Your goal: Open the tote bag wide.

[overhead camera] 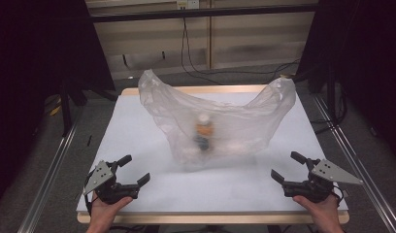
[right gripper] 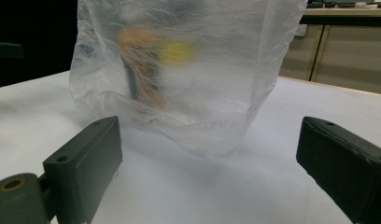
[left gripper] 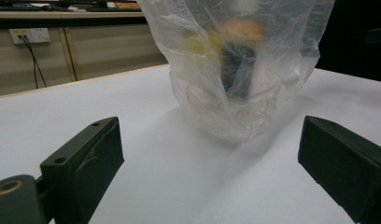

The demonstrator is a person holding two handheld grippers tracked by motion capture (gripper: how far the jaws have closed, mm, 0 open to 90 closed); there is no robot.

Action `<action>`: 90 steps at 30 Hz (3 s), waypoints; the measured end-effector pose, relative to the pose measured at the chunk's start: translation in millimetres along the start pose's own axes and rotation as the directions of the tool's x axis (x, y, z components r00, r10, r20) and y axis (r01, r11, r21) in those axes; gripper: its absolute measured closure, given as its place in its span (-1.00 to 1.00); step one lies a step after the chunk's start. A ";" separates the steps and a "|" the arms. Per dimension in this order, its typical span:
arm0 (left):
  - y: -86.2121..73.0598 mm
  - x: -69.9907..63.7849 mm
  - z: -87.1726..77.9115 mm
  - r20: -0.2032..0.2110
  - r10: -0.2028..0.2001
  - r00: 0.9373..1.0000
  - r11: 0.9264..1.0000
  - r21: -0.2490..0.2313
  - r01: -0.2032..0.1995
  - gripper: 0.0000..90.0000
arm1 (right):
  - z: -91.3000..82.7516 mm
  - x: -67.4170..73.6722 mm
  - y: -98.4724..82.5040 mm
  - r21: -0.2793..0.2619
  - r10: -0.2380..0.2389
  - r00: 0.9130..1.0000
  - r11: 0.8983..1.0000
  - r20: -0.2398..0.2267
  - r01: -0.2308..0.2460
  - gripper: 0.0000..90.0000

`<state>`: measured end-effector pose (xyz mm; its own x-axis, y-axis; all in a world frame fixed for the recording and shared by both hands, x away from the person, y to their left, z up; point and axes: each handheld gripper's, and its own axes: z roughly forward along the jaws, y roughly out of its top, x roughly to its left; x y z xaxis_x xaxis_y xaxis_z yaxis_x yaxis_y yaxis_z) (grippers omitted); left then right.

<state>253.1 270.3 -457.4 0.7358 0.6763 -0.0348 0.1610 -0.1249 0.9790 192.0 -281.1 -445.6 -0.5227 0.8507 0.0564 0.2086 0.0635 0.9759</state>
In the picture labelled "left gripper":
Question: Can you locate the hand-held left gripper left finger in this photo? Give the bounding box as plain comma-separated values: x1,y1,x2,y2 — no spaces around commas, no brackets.
39,116,125,224

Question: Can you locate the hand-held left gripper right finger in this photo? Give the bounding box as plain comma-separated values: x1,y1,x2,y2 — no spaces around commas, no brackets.
297,115,381,224

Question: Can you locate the translucent plastic bag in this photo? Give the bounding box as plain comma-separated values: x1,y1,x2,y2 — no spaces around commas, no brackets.
136,0,336,143

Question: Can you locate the yellow object in bag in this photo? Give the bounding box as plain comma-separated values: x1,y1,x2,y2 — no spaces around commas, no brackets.
187,32,222,57

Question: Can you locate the beige desk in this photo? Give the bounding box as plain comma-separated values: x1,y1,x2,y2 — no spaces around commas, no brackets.
0,1,146,21

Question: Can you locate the black power cable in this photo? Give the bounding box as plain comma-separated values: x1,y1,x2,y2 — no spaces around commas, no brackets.
19,35,48,90

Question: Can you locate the white wall socket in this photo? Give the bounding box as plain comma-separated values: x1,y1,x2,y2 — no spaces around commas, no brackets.
8,27,51,45

